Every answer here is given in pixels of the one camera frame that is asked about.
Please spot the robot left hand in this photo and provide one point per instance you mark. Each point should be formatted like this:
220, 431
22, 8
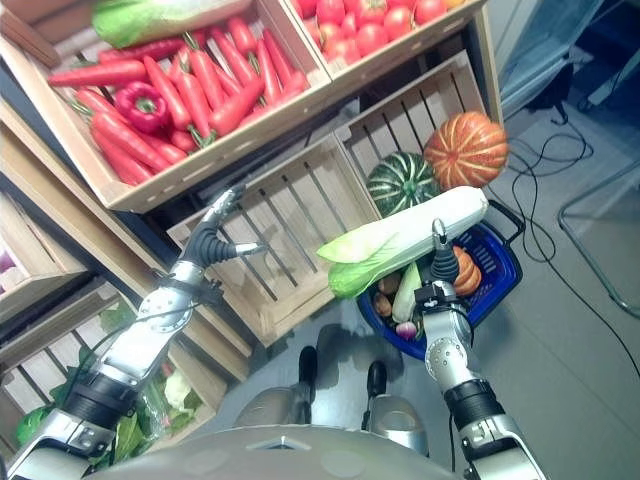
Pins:
210, 245

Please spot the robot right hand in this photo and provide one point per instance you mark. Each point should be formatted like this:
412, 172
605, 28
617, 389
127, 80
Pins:
444, 267

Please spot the large napa cabbage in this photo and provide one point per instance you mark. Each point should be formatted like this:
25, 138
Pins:
415, 227

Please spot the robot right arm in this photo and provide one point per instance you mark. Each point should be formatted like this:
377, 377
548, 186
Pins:
465, 390

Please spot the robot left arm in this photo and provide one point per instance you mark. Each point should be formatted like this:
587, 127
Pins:
125, 350

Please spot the blue plastic shopping basket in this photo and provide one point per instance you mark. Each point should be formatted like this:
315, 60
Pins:
495, 270

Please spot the green leafy vegetables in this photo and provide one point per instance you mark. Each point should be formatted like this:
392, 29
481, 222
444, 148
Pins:
150, 415

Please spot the small orange pumpkin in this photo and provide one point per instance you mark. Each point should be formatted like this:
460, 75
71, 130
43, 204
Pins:
469, 275

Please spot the white green vegetable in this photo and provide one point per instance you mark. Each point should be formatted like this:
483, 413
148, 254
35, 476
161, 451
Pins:
406, 295

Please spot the brown potato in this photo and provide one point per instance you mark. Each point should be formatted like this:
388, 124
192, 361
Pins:
383, 305
389, 284

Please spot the red onion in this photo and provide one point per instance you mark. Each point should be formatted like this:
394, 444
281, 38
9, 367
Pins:
407, 330

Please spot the wooden crate with carrots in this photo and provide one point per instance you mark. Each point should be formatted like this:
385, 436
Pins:
165, 180

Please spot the empty slatted wooden crate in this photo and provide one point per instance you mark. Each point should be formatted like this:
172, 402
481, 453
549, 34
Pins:
290, 280

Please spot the green striped pumpkin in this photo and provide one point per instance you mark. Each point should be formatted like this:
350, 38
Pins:
400, 182

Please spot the red carrot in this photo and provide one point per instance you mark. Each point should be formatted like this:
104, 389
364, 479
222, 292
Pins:
130, 142
167, 92
269, 72
100, 73
97, 102
235, 107
232, 55
295, 82
242, 35
167, 151
195, 107
145, 50
120, 162
182, 140
207, 80
279, 57

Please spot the large orange pumpkin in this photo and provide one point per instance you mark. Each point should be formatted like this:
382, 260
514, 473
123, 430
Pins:
467, 150

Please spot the wooden crate with leafy greens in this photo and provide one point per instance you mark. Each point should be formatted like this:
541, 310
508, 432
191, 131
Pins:
200, 380

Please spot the white cauliflower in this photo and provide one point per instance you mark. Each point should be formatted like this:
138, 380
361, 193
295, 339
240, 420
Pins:
177, 390

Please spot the red bell pepper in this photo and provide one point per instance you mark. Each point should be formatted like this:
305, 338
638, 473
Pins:
142, 107

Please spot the slatted wooden crate with pumpkins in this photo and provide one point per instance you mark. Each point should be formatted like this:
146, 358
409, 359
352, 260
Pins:
400, 120

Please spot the robot right leg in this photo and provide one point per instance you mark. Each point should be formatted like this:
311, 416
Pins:
395, 420

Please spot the robot leg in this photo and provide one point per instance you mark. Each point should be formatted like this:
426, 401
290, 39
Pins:
280, 400
395, 420

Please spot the robot left leg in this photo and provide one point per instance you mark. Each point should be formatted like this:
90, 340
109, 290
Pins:
280, 400

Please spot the light wooden crate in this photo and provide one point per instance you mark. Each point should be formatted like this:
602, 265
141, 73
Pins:
40, 270

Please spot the wooden crate with tomatoes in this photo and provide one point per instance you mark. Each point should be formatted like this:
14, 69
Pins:
400, 57

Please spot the robot silver torso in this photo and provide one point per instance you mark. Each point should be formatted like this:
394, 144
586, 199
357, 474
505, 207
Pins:
280, 457

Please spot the red tomato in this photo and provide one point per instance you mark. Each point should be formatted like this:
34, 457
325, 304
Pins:
372, 11
342, 51
349, 25
398, 22
430, 11
330, 11
372, 39
306, 7
330, 32

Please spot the grey metal tube frame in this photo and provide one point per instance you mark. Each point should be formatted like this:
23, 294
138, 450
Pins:
595, 265

